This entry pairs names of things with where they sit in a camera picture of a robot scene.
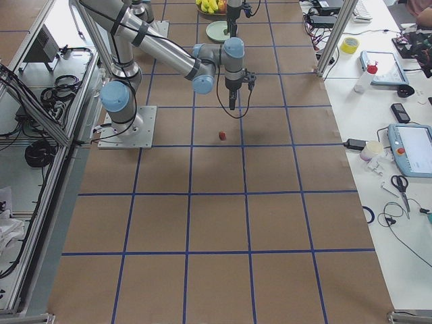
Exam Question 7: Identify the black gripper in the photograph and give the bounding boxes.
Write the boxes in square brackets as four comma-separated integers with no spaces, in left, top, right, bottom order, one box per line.
[227,9,238,37]
[225,69,256,110]

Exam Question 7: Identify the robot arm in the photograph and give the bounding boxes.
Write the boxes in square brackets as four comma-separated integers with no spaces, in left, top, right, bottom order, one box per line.
[80,1,256,113]
[226,0,252,37]

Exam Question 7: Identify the light green plate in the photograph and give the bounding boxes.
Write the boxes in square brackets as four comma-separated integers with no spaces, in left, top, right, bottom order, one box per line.
[206,21,230,43]

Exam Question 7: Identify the red yellow apple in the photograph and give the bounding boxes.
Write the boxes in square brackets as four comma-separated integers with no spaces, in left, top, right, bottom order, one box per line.
[218,0,227,13]

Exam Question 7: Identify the yellow banana top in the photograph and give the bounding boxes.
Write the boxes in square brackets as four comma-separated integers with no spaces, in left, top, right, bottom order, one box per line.
[195,0,219,13]

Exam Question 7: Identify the brown wicker basket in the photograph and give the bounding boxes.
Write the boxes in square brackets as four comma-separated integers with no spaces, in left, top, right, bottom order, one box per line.
[197,7,226,16]

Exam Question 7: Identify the black power adapter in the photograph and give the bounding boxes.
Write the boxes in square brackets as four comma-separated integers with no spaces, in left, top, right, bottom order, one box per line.
[308,16,337,28]

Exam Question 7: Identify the yellow tape roll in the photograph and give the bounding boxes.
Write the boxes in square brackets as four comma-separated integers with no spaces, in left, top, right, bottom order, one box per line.
[340,37,360,54]

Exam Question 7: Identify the small black adapter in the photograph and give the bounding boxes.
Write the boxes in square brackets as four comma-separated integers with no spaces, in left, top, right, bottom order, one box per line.
[343,138,367,151]

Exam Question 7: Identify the white bottle red cap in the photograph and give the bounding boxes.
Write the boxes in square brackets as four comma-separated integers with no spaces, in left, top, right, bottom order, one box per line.
[353,63,378,94]

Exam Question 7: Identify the white pink cup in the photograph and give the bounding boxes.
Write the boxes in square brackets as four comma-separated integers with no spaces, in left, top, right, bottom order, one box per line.
[360,140,384,161]

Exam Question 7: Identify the teach pendant far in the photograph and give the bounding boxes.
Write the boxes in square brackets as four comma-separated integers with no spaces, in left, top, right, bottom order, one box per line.
[359,51,409,86]

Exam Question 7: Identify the teach pendant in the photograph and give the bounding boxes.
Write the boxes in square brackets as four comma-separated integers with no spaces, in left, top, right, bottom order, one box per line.
[359,51,409,86]
[387,124,431,178]

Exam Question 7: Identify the white plastic parts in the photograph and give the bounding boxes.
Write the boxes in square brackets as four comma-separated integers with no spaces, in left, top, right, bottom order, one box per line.
[367,151,394,176]

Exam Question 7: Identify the black phone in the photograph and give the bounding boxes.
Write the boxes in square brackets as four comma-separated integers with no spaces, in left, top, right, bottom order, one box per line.
[391,103,410,124]

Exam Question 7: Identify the black mouse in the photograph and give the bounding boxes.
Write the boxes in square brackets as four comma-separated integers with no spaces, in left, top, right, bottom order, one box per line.
[397,84,415,99]

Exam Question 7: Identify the blue tape roll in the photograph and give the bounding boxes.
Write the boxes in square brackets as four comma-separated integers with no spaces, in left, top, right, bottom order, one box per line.
[362,206,375,224]

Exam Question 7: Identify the teach pendant near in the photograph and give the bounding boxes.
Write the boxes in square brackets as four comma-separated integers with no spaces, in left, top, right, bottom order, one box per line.
[387,124,431,178]

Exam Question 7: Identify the black scissors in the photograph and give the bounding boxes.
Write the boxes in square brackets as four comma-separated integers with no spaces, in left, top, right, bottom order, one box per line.
[390,175,410,219]

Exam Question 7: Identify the person in patterned clothes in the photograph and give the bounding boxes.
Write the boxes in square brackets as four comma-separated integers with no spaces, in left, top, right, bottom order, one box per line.
[398,1,431,78]

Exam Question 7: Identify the grey control box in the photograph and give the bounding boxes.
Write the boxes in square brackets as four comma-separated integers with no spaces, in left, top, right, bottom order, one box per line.
[23,24,59,63]

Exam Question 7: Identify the white crumpled cloth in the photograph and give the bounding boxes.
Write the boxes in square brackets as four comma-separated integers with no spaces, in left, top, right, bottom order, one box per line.
[1,186,25,254]

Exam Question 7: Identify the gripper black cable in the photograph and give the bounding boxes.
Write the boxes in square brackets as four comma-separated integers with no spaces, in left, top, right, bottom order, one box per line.
[215,63,254,119]

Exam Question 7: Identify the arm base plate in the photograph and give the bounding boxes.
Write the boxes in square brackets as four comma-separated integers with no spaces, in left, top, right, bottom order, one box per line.
[152,20,169,38]
[97,106,157,149]

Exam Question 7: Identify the aluminium frame post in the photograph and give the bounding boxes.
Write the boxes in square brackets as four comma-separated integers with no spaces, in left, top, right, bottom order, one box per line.
[316,0,358,77]

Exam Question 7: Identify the black cable bundle left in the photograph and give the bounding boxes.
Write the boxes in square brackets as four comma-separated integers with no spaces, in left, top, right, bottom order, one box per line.
[40,74,82,117]

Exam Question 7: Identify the aluminium frame left rail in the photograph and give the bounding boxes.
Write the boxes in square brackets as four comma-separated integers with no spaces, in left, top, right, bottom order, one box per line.
[1,47,99,315]

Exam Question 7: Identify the black coiled cable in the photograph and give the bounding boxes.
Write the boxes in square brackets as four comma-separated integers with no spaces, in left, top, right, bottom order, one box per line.
[25,140,57,169]

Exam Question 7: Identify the black earphone cable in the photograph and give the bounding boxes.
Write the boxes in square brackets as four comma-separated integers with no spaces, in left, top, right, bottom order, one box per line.
[377,198,432,267]

